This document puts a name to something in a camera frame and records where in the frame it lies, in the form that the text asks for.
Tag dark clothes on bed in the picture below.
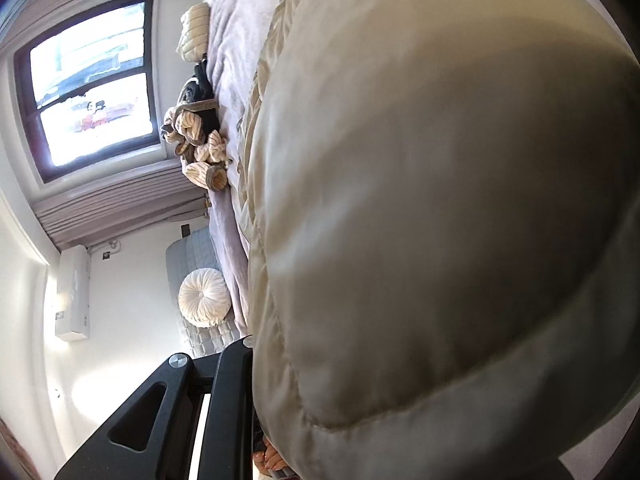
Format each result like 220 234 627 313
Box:
177 58 218 112

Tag dark framed window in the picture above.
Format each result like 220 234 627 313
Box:
14 0 160 183

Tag beige puffer coat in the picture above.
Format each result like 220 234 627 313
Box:
241 0 639 479

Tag round white pleated cushion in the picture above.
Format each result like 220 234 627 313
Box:
178 268 231 328

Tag grey quilted headboard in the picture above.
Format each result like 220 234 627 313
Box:
166 229 247 358

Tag folded cream puffer garment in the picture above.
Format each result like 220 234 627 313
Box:
176 2 210 63

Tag white wall air conditioner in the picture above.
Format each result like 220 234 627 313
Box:
55 245 91 342

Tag grey pleated curtain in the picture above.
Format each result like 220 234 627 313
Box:
32 158 207 250

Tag person's left hand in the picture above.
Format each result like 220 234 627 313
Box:
253 436 288 477

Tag lavender bed blanket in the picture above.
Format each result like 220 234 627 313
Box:
204 0 280 336

